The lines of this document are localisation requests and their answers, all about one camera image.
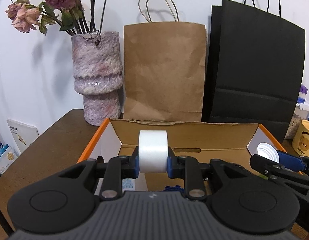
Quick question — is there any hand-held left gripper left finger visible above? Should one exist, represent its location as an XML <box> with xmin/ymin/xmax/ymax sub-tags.
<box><xmin>57</xmin><ymin>147</ymin><xmax>140</xmax><ymax>201</ymax></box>

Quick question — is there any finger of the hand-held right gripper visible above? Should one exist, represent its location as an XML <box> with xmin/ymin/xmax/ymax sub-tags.
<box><xmin>276</xmin><ymin>150</ymin><xmax>309</xmax><ymax>177</ymax></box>
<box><xmin>250</xmin><ymin>154</ymin><xmax>289</xmax><ymax>180</ymax></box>

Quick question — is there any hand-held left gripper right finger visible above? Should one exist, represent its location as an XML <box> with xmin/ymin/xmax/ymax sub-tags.
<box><xmin>167</xmin><ymin>147</ymin><xmax>249</xmax><ymax>201</ymax></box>

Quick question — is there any red cardboard box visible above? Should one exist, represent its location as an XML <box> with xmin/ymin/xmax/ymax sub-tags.
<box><xmin>77</xmin><ymin>118</ymin><xmax>289</xmax><ymax>195</ymax></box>

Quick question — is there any yellow bear mug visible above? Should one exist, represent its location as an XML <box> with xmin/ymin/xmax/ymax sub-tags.
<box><xmin>292</xmin><ymin>119</ymin><xmax>309</xmax><ymax>158</ymax></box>

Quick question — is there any clear jar purple lid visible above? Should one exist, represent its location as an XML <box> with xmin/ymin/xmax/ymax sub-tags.
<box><xmin>285</xmin><ymin>85</ymin><xmax>309</xmax><ymax>140</ymax></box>

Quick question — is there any brown paper bag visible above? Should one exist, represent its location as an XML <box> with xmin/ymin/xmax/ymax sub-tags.
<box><xmin>123</xmin><ymin>0</ymin><xmax>207</xmax><ymax>122</ymax></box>

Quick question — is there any black paper bag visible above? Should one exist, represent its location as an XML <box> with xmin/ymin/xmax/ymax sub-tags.
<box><xmin>202</xmin><ymin>0</ymin><xmax>306</xmax><ymax>143</ymax></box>

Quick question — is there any pink mottled ceramic vase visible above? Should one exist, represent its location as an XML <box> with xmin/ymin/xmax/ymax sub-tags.
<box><xmin>71</xmin><ymin>31</ymin><xmax>123</xmax><ymax>126</ymax></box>

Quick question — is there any blue white packet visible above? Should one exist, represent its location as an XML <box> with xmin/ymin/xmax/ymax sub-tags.
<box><xmin>0</xmin><ymin>142</ymin><xmax>15</xmax><ymax>175</ymax></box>

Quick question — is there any dried rose bouquet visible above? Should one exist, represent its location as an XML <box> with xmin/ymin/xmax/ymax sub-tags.
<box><xmin>5</xmin><ymin>0</ymin><xmax>115</xmax><ymax>37</ymax></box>

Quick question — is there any white wall panel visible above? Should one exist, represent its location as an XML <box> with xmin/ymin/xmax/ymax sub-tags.
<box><xmin>6</xmin><ymin>119</ymin><xmax>40</xmax><ymax>153</ymax></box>

